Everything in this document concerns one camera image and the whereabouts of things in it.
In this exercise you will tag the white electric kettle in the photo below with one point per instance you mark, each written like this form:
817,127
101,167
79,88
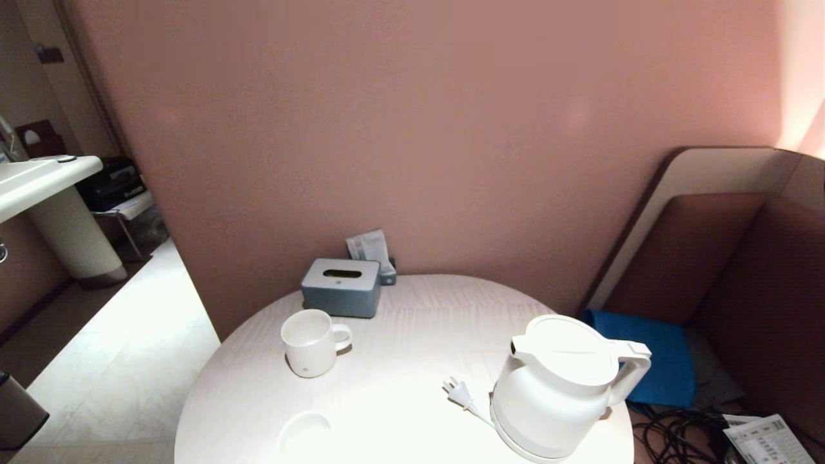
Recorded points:
554,386

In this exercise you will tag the grey tissue box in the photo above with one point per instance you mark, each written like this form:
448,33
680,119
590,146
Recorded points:
341,293

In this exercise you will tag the white round kettle base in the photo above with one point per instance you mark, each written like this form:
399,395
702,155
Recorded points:
509,444

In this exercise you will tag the clear plastic bag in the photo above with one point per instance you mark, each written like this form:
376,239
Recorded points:
151,225

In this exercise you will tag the metal stool with white top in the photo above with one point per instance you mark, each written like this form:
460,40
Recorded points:
132,205

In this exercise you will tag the blue cushion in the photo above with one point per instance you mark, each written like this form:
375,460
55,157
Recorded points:
664,361

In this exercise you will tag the black box appliance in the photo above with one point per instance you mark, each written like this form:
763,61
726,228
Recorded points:
109,183

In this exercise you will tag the grey cloth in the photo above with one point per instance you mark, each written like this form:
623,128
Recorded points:
712,374

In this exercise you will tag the brown upholstered sofa bench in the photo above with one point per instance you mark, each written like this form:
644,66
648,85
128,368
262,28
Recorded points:
760,290

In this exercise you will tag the brown wooden tissue holder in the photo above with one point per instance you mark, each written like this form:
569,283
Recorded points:
40,145

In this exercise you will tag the printed paper sheet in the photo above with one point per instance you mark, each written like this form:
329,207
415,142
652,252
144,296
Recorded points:
770,441

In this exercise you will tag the dark waste bin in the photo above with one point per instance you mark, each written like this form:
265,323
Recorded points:
16,412

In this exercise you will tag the white pedestal sink counter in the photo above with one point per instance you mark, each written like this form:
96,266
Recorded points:
71,232

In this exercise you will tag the dark wall fixture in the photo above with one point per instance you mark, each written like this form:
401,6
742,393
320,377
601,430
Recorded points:
49,55

